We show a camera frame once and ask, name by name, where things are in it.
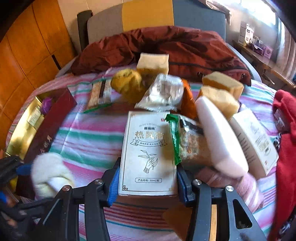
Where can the small purple packet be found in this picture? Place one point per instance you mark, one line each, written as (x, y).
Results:
(47, 105)

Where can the green-wrapped granola bar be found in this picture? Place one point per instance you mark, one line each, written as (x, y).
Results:
(192, 146)

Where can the white foam pad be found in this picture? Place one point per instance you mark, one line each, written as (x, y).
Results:
(219, 136)

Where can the striped bedsheet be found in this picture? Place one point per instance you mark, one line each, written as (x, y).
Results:
(92, 139)

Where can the small purple box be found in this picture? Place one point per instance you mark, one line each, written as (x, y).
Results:
(268, 51)

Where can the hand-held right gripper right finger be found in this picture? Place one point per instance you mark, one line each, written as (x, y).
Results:
(182, 186)

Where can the grey yellow blue headboard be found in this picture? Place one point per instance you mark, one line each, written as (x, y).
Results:
(148, 16)

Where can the white printed box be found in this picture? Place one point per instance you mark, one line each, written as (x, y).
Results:
(254, 143)

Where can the orange snack packet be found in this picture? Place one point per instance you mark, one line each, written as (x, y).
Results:
(188, 104)

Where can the yellow bread lump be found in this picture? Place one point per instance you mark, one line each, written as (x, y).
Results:
(127, 83)

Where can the white fluffy lump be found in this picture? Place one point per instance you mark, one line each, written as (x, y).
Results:
(49, 171)

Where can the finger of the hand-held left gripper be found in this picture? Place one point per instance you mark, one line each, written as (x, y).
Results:
(23, 169)

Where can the white box with hand drawing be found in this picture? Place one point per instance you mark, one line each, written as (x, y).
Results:
(148, 143)

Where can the dark red gift box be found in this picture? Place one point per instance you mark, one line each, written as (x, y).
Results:
(50, 125)

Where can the pale labelled box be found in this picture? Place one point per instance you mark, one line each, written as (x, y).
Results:
(34, 118)

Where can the white carton stack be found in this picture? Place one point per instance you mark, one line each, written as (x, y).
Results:
(246, 33)

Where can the dark red padded jacket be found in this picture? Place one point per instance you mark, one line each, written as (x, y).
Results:
(185, 46)

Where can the red fleece garment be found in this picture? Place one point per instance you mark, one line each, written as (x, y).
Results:
(285, 157)

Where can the pale bread cube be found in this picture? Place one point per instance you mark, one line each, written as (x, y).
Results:
(222, 81)
(151, 63)

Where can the wooden side desk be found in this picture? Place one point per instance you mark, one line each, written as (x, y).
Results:
(259, 58)

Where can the pink snack packet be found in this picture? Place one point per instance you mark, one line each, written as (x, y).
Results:
(245, 187)

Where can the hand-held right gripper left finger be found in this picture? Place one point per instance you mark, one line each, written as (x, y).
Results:
(113, 185)

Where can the yellow sponge block pair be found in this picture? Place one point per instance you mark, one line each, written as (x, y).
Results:
(219, 102)

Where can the small nut snack bar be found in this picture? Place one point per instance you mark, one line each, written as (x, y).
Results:
(98, 95)

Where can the wooden wardrobe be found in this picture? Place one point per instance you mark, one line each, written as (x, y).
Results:
(34, 46)

